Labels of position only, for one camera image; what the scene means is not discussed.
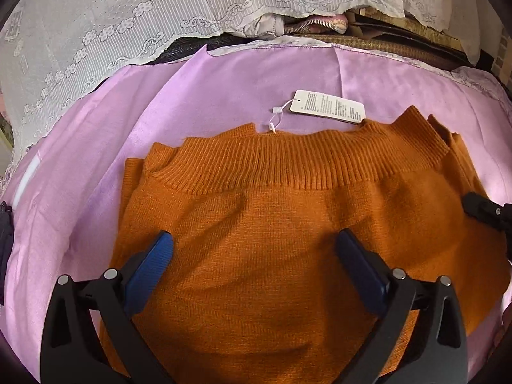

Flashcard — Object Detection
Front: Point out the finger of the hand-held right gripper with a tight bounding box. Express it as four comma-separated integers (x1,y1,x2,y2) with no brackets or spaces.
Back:
461,192,512,233

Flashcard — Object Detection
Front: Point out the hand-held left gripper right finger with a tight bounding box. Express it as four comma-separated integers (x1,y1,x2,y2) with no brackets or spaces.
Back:
335,229,468,384

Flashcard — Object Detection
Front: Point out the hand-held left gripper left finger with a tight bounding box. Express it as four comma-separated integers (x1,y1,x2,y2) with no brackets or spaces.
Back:
40,230,174,384

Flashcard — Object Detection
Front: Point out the orange knit sweater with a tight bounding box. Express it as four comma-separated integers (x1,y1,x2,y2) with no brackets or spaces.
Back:
98,106,510,384

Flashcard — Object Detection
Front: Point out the purple floral bedsheet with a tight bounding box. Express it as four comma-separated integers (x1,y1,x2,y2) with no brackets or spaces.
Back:
450,66,512,102

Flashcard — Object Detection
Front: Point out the white paper hang tag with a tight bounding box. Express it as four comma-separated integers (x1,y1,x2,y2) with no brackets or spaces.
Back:
268,90,365,132

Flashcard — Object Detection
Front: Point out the brown woven mat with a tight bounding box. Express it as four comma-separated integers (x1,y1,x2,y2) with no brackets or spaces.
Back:
312,8,481,67

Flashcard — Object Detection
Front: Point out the pink bed sheet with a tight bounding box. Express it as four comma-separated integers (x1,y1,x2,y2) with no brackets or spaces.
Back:
0,44,512,384

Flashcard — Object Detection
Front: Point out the pink striped cloth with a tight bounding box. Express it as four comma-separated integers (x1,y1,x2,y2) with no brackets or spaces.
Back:
284,14,348,35

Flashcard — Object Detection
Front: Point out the white lace cloth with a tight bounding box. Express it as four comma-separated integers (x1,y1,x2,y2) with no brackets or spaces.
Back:
0,0,492,169

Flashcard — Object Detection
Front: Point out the grey cloth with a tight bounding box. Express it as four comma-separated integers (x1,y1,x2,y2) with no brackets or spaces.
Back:
243,14,285,40

